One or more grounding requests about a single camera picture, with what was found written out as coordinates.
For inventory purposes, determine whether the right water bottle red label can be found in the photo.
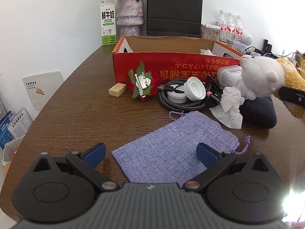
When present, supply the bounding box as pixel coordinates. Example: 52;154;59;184
235;15;243;41

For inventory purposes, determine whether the clear jar of seeds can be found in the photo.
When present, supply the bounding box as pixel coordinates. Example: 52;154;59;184
201;23;220;41

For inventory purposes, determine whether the red green flower brooch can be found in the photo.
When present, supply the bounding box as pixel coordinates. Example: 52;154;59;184
127;61;161;101

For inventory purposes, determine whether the black pen pink band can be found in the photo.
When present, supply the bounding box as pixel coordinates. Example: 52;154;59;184
206;74;223;105

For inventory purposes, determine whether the black braided usb cable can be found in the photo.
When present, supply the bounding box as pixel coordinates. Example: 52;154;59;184
157;79;210;111

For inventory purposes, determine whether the green white milk carton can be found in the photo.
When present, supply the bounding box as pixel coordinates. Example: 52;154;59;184
100;0;117;46

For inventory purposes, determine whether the purple textured vase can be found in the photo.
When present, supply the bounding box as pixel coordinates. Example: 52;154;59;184
116;0;144;37

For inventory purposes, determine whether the black paper shopping bag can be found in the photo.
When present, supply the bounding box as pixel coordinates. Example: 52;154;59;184
146;0;203;38

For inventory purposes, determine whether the black power strip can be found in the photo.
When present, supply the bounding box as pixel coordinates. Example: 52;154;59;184
245;39;279;59

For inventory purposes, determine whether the crumpled white tissue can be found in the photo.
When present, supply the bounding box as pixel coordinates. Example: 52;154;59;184
210;87;245;129

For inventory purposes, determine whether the white round speaker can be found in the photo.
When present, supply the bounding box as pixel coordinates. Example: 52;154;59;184
241;33;253;46

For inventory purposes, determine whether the blue white paper stack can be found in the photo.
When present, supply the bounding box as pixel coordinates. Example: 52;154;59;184
0;108;33;150

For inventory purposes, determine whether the white round jar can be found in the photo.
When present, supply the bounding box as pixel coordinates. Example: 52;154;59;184
166;84;188;104

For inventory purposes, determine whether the white yellow plush toy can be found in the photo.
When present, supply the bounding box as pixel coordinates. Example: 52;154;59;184
240;55;304;120

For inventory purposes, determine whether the dark navy pouch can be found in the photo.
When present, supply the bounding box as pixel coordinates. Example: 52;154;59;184
239;96;277;129

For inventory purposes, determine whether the red orange cardboard box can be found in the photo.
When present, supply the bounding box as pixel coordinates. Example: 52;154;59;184
112;36;242;90

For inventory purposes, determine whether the white board with sticker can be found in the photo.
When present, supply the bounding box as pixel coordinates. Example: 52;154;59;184
22;71;63;111

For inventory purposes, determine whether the purple burlap drawstring pouch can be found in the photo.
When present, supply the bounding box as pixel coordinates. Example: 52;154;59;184
112;111;239;186

